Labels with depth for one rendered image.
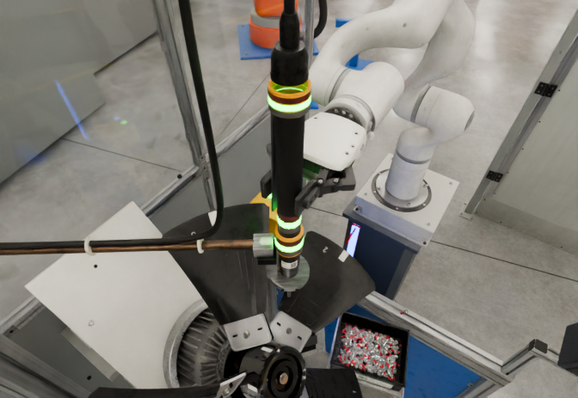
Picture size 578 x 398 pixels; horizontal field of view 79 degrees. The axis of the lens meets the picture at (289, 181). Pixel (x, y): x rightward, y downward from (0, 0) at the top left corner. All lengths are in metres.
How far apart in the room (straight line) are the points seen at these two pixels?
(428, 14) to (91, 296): 0.84
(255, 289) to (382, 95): 0.44
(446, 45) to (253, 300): 0.74
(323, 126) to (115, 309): 0.62
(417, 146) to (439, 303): 1.37
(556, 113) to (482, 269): 1.01
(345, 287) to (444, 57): 0.62
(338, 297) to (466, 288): 1.65
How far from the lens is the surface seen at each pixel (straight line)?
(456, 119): 1.09
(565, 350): 1.17
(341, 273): 0.94
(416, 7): 0.66
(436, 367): 1.51
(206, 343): 0.86
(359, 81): 0.60
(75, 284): 0.88
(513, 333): 2.47
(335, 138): 0.50
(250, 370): 0.78
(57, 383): 1.39
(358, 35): 0.66
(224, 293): 0.77
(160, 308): 0.94
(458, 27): 0.98
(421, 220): 1.31
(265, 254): 0.55
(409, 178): 1.26
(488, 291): 2.53
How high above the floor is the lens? 1.99
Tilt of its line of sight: 46 degrees down
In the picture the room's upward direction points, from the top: straight up
